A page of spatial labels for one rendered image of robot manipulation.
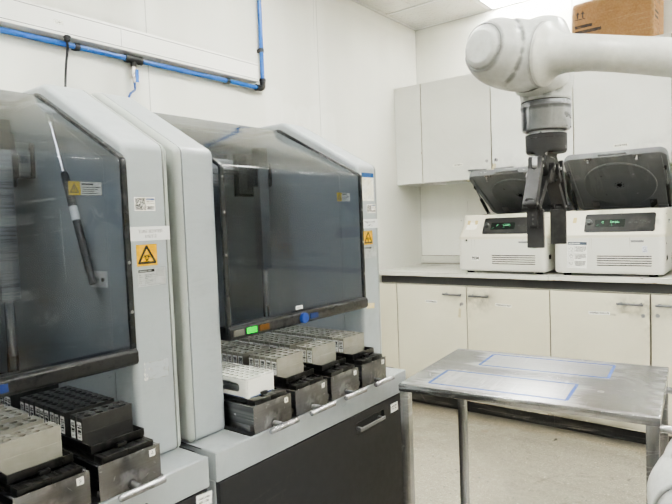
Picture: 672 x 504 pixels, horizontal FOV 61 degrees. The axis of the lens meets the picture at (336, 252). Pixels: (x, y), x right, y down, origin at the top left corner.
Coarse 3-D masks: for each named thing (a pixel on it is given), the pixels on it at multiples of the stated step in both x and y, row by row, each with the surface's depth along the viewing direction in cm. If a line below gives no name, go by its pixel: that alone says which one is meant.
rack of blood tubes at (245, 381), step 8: (224, 368) 155; (232, 368) 154; (240, 368) 154; (248, 368) 154; (256, 368) 153; (224, 376) 147; (232, 376) 146; (240, 376) 146; (248, 376) 146; (256, 376) 145; (264, 376) 147; (272, 376) 150; (224, 384) 159; (232, 384) 159; (240, 384) 144; (248, 384) 143; (256, 384) 145; (264, 384) 147; (272, 384) 150; (224, 392) 148; (232, 392) 146; (240, 392) 144; (248, 392) 143; (256, 392) 145
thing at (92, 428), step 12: (108, 408) 119; (120, 408) 119; (84, 420) 113; (96, 420) 115; (108, 420) 117; (120, 420) 119; (132, 420) 121; (84, 432) 113; (96, 432) 115; (108, 432) 117; (120, 432) 119
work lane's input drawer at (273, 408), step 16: (224, 400) 146; (240, 400) 143; (256, 400) 141; (272, 400) 144; (288, 400) 149; (240, 416) 142; (256, 416) 140; (272, 416) 144; (288, 416) 149; (256, 432) 140; (272, 432) 138
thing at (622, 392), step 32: (480, 352) 180; (416, 384) 148; (448, 384) 147; (480, 384) 146; (512, 384) 145; (544, 384) 144; (576, 384) 143; (608, 384) 142; (640, 384) 141; (608, 416) 123; (640, 416) 120
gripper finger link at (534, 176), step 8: (528, 160) 104; (528, 168) 104; (536, 168) 103; (528, 176) 103; (536, 176) 103; (528, 184) 103; (536, 184) 102; (528, 192) 102; (536, 192) 101; (536, 200) 101
